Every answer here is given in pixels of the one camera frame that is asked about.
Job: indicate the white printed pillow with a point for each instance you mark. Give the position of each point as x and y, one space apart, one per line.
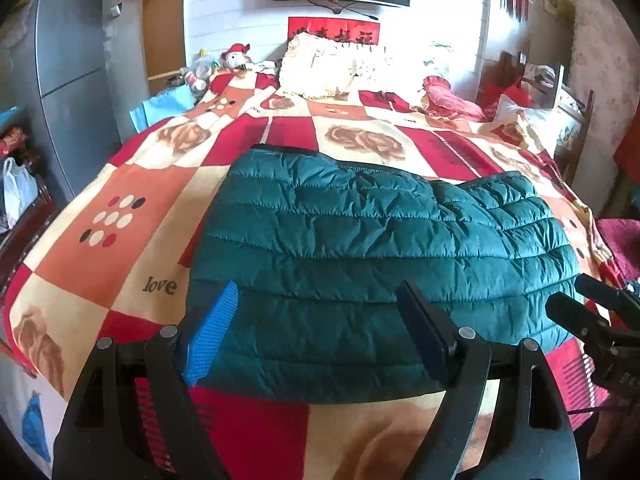
537 120

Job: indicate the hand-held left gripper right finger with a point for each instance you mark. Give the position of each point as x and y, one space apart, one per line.
425 330

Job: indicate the cream frilled pillow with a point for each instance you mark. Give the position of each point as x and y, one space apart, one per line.
330 67

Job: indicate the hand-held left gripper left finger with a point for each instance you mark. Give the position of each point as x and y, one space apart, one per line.
212 330

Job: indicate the maroon cloth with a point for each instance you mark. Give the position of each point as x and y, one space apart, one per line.
620 245

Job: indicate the red frilled pillow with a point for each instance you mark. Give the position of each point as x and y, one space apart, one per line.
450 100

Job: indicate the pile of bottles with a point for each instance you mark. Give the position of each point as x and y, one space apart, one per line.
200 72

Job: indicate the red snack packets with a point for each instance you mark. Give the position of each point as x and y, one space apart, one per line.
12 140

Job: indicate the red wall poster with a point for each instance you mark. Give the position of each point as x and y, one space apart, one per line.
345 27

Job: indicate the grey refrigerator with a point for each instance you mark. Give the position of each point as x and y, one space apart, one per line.
70 90

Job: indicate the white plastic bag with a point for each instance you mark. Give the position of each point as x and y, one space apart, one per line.
19 190

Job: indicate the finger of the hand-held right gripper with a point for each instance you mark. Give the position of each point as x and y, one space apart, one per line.
607 295
575 315

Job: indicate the green puffer jacket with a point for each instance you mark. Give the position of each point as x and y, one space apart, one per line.
380 255

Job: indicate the wooden door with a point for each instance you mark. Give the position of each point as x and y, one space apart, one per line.
165 35

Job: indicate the wooden chair with clothes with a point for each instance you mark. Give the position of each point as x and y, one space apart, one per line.
545 77

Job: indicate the stuffed toy with red hat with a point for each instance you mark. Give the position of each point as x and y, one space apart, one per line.
236 56

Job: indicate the light blue cloth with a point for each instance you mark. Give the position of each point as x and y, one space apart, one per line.
167 105

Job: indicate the red cream printed blanket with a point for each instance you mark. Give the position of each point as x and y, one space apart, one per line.
140 185

